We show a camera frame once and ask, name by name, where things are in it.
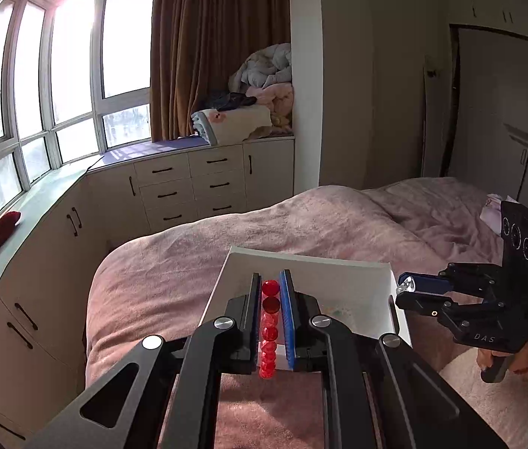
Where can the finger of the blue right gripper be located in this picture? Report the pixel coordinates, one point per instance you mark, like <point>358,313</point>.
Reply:
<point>414,282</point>

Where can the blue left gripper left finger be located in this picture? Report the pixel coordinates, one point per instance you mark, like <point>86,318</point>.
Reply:
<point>248,354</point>

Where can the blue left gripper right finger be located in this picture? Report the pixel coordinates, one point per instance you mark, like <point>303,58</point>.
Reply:
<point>295,323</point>

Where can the white rectangular tray box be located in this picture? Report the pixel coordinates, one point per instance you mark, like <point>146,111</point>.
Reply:
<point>354,329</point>

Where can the pink bed blanket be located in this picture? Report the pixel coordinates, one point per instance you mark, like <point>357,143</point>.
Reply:
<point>161,284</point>

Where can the fluffy pink sleeve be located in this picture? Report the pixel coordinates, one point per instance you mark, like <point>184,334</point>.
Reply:
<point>503,405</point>

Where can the grey wardrobe doors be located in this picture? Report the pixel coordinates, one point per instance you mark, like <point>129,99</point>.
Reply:
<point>488,134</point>

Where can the white pillow with flower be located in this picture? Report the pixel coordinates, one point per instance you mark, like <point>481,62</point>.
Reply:
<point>230,127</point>

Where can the beige window seat cabinets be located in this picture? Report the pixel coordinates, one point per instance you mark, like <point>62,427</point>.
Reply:
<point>78,216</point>

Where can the pile of clothes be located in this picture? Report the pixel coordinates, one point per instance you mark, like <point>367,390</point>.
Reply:
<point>265,78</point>

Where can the brown right curtain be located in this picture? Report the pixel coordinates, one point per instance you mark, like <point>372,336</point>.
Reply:
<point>197,45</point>

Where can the bay window frame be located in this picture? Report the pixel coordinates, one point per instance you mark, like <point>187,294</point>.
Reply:
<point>74,79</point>

